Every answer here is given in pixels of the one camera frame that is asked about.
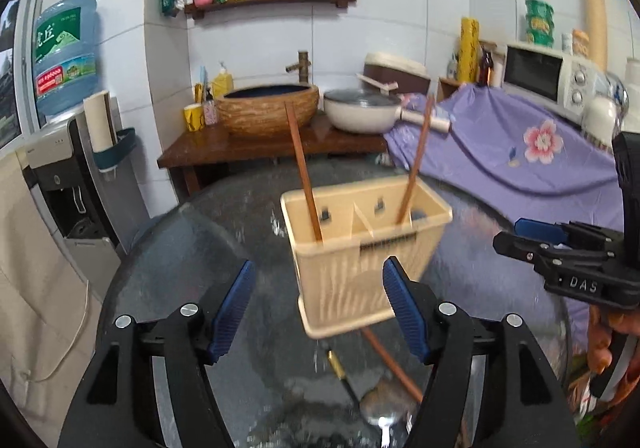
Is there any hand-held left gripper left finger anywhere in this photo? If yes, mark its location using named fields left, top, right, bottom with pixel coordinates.
left=57, top=259, right=258, bottom=448

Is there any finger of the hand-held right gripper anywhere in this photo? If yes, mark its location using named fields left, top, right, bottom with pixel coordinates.
left=514, top=218, right=626, bottom=249
left=492, top=230, right=626, bottom=279

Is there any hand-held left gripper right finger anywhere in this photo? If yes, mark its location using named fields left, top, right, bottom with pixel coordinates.
left=382, top=255, right=583, bottom=448

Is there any brown wooden chopstick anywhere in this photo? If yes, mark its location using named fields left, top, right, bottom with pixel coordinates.
left=395, top=95, right=436, bottom=225
left=361, top=327, right=427, bottom=404
left=284, top=102, right=323, bottom=243

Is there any beige plastic utensil holder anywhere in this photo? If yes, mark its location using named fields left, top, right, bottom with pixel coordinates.
left=280, top=176, right=453, bottom=340

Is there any person's right hand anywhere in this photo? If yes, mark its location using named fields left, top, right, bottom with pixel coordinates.
left=587, top=305, right=640, bottom=376

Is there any white chrome kettle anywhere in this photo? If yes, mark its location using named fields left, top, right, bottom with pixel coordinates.
left=582, top=73, right=632, bottom=149

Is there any purple floral cloth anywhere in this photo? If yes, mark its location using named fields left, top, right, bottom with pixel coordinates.
left=382, top=83, right=640, bottom=359

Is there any metal spoon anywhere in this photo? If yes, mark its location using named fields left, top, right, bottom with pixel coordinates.
left=359, top=388, right=416, bottom=448

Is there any white microwave oven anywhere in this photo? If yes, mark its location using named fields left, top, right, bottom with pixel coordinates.
left=501, top=40, right=608, bottom=121

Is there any light wooden rack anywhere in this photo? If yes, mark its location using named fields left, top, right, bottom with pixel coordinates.
left=437, top=40, right=501, bottom=103

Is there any dark wooden washstand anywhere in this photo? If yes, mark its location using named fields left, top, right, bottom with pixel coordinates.
left=157, top=120, right=391, bottom=209

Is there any dark brown glass bottle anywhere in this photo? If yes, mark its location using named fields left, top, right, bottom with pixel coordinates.
left=478, top=48, right=494, bottom=86

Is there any tall beige cardboard tube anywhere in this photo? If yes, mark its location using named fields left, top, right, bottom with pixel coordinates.
left=580, top=0, right=608, bottom=71

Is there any yellow foil roll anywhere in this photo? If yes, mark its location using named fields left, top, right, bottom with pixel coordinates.
left=459, top=17, right=481, bottom=84

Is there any white pot with glass lid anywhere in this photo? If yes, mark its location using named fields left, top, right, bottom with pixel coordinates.
left=323, top=88, right=453, bottom=135

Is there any yellow cup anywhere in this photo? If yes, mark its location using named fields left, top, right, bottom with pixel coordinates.
left=183, top=103, right=203, bottom=132

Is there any brown woven-look basin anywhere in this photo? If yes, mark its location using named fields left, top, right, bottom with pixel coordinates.
left=215, top=84, right=320, bottom=138

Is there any floral soap bottle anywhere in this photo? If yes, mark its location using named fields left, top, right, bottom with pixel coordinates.
left=202, top=88, right=218, bottom=126

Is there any brown white rice cooker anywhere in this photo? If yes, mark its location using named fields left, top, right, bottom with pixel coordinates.
left=362, top=52, right=432, bottom=96

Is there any white black water dispenser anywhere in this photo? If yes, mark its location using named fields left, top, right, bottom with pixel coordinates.
left=22, top=98, right=151, bottom=289

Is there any yellow dish soap bottle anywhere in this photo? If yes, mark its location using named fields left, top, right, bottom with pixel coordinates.
left=212, top=62, right=235, bottom=99

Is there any white teal cup dispenser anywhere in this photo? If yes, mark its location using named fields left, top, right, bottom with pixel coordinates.
left=82, top=89, right=137, bottom=175

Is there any bamboo-look faucet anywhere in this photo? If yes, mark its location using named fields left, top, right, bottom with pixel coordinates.
left=285, top=50, right=313, bottom=84

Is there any blue water jug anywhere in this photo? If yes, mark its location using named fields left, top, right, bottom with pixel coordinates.
left=32, top=0, right=98, bottom=116

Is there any white power cable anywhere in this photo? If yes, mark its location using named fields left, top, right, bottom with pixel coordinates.
left=10, top=278, right=92, bottom=384

